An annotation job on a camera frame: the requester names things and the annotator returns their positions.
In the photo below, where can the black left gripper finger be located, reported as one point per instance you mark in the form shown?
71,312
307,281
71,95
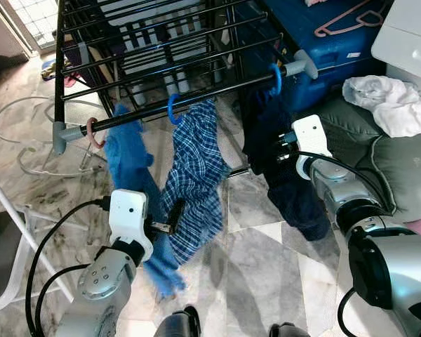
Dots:
176,216

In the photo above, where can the navy blue garment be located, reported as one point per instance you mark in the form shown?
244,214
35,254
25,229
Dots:
295,196

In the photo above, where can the blue plastic hanger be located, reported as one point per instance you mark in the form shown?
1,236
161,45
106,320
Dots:
277,81
170,111

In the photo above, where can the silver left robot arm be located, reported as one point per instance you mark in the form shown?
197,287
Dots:
102,281

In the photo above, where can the pink plastic hanger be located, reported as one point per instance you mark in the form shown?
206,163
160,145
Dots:
344,31
90,133

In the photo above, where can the blue plaid shirt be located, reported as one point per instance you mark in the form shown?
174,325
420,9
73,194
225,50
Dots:
196,161

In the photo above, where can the light blue shirt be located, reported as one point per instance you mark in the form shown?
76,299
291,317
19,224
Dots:
126,158

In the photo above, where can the black metal drying rack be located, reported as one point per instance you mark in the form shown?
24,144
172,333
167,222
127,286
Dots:
224,91

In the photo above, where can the blue plastic storage box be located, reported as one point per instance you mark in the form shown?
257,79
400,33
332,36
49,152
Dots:
330,49

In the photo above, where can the dark green sofa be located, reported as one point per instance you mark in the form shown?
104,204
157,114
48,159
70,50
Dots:
393,168

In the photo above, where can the crumpled white cloth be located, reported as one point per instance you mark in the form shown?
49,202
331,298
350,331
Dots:
393,105

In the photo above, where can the black right robot leg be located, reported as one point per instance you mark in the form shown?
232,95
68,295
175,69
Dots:
288,330

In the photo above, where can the white plastic box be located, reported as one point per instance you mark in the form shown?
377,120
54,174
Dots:
407,35

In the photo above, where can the dark purple bin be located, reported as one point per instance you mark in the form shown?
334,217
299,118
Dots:
81,56

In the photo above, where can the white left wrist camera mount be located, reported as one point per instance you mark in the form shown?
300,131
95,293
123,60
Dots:
128,210

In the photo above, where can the grey slatted frame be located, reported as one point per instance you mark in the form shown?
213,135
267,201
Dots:
168,42

